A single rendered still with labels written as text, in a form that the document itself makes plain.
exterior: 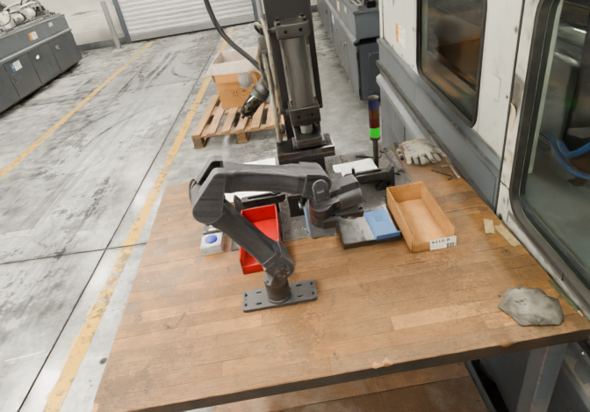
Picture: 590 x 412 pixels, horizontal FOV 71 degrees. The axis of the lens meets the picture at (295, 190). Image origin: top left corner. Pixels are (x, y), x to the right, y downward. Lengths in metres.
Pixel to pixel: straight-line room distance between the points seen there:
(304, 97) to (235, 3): 9.29
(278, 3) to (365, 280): 0.80
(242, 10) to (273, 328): 9.70
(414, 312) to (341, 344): 0.20
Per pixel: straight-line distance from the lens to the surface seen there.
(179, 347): 1.13
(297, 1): 1.26
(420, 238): 1.28
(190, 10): 10.64
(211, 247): 1.33
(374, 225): 1.29
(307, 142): 1.26
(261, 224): 1.40
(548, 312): 1.12
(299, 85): 1.22
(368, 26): 4.35
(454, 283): 1.16
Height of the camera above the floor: 1.72
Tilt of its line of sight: 32 degrees down
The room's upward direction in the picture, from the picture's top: 10 degrees counter-clockwise
